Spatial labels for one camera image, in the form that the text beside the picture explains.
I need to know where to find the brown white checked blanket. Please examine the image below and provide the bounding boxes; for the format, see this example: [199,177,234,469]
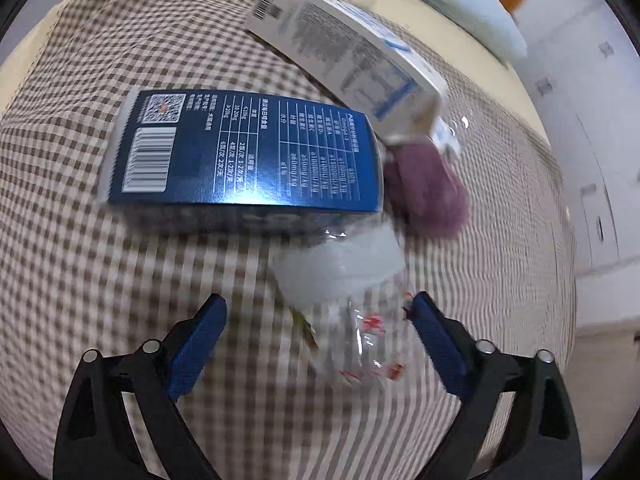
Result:
[0,0,578,480]

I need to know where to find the small green scrap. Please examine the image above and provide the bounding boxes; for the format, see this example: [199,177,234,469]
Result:
[294,309,321,350]

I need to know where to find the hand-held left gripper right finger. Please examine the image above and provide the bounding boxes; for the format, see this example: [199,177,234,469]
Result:
[410,290,583,480]

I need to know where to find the light blue pillow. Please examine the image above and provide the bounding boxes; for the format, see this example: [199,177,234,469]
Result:
[345,0,531,63]

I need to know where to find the blue cardboard box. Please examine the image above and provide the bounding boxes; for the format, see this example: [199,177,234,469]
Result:
[97,89,387,238]

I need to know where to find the white cardboard box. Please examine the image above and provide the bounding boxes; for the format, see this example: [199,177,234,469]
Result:
[247,0,463,161]

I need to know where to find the white wardrobe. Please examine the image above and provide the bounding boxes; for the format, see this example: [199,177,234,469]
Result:
[510,0,640,331]

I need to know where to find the purple fuzzy cloth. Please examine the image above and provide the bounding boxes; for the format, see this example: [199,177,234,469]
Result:
[382,140,471,239]

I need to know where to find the clear wrapper with red print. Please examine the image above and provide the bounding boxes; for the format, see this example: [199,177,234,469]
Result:
[305,292,426,401]

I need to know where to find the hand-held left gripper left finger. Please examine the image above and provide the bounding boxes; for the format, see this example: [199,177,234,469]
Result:
[52,292,228,480]

